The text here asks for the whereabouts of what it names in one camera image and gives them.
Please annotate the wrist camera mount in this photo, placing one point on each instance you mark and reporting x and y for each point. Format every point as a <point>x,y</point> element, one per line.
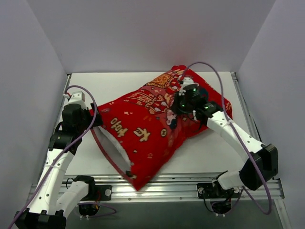
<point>184,83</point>
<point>75,98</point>

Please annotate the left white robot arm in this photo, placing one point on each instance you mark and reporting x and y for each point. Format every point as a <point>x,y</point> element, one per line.
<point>45,209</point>

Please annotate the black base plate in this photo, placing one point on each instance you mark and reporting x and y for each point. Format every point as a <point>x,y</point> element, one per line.
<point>100,193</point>
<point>210,190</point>

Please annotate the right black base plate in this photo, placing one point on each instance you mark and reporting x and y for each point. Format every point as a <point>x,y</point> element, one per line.
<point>210,190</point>

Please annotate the right side aluminium rail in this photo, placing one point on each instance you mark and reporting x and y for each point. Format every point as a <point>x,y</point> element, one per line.
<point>248,117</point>

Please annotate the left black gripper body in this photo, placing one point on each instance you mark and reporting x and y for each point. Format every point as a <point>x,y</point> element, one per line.
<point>94,117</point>

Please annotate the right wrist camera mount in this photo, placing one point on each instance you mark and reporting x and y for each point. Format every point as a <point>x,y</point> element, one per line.
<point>184,83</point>

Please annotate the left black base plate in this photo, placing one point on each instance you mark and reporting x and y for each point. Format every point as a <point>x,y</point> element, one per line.
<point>100,193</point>

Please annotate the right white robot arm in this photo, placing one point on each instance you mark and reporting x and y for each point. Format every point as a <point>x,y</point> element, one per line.
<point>260,160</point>

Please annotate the aluminium front rail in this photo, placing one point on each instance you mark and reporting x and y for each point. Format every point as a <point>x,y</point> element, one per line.
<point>166,187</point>

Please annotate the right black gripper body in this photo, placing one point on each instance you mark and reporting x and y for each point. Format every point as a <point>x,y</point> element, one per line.
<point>180,105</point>

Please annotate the red printed pillowcase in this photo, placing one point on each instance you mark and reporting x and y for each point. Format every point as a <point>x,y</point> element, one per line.
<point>146,127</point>

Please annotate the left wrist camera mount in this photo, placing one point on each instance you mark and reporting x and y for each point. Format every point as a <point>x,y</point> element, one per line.
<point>75,98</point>

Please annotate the white pillow insert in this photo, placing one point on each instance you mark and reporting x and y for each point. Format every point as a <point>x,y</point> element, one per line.
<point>113,149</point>

